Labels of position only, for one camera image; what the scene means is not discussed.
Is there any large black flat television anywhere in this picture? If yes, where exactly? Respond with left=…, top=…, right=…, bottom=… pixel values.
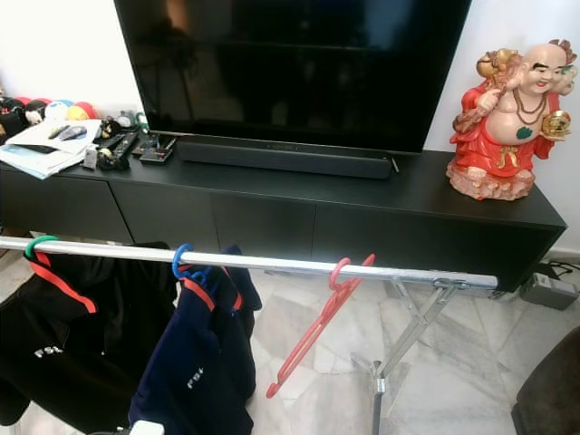
left=113, top=0, right=473, bottom=154

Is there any black plush toy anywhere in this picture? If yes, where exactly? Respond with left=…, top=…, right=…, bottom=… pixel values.
left=0, top=96, right=48, bottom=137

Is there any grey power adapter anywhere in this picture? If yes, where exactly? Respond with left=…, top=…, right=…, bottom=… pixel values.
left=517, top=270, right=580, bottom=313

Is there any yellow and red ball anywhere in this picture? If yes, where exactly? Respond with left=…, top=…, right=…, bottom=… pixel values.
left=67, top=101, right=98, bottom=121

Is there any white and blue ball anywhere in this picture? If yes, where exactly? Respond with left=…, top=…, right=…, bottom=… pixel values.
left=45, top=100, right=72, bottom=121

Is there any small black electronic device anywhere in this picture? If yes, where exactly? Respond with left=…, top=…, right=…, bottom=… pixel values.
left=139, top=133, right=179, bottom=166

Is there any stack of white papers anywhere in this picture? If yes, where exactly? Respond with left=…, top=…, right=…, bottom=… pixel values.
left=1, top=117, right=103, bottom=180

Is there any black shirt red collar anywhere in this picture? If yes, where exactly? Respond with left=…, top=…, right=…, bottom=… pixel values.
left=0, top=243, right=175, bottom=429

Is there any red plastic hanger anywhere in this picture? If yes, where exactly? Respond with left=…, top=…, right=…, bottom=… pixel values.
left=266, top=253, right=377, bottom=401

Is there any blue plastic hanger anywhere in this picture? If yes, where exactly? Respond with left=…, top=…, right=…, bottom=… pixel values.
left=170, top=242, right=208, bottom=284

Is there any green wire hanger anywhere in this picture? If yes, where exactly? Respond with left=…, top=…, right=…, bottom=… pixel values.
left=24, top=234, right=61, bottom=264

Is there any silver metal clothes rack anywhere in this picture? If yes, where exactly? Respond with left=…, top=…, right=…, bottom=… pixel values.
left=0, top=235, right=500, bottom=435

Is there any black soundbar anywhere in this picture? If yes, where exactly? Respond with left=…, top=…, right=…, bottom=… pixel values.
left=177, top=136, right=400, bottom=180

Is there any red laughing buddha statue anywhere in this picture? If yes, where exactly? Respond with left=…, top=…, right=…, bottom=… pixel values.
left=446, top=39, right=580, bottom=202

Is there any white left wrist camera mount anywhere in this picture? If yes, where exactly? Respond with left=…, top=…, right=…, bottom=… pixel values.
left=129, top=420, right=165, bottom=435

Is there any navy blue t-shirt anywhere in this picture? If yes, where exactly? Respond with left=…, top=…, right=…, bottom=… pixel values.
left=128, top=243, right=263, bottom=435

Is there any black remote control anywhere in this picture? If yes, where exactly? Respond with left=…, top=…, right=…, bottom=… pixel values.
left=92, top=130, right=139, bottom=173

